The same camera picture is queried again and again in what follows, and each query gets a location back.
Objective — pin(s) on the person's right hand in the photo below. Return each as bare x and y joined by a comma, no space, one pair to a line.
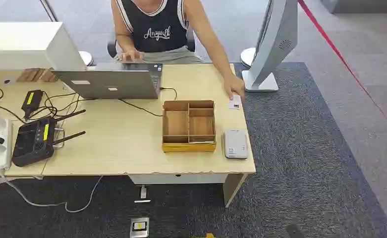
131,54

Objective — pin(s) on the person's left hand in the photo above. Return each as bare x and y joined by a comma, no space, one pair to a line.
234,86

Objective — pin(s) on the small white card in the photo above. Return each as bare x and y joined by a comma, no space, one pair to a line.
234,102

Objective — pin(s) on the wooden compartment box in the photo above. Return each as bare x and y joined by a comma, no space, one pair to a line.
176,123

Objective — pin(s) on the white round base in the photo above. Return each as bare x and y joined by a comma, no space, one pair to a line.
87,57
246,56

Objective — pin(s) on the person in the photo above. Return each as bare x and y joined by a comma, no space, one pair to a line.
157,33

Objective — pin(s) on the silver laptop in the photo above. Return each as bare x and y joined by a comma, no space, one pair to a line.
114,83

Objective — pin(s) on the white card reader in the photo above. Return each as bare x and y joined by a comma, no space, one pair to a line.
236,144

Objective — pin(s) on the white kiosk screen stand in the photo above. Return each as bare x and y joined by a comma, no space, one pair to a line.
272,39

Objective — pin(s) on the pale wooden desk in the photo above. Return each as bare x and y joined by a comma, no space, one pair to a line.
121,141

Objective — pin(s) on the grey metal pole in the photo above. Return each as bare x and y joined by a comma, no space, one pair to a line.
48,10

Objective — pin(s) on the wooden blocks row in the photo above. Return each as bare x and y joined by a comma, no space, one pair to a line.
35,75

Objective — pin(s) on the dark grey carpet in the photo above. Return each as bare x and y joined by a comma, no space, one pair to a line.
295,164

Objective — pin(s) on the red barrier tape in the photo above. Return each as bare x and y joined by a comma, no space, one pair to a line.
302,4

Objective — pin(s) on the white desk drawer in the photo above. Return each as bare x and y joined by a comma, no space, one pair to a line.
178,179

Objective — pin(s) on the black adapter with yellow label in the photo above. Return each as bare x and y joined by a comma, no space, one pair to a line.
32,101

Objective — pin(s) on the large white box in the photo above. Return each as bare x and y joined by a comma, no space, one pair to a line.
22,42

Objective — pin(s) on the small black knob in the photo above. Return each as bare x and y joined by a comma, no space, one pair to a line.
6,81

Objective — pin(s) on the black remote controller with antennas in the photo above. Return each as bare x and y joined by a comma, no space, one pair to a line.
32,143

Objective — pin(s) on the dark grey platform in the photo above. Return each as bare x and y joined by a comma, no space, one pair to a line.
360,6

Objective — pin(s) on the white power strip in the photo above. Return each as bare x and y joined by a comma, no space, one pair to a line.
1,151

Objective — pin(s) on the silver floor socket plate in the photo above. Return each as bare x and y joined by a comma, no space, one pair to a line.
139,227

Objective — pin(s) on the small white floor bracket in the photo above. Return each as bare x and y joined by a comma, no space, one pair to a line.
143,193

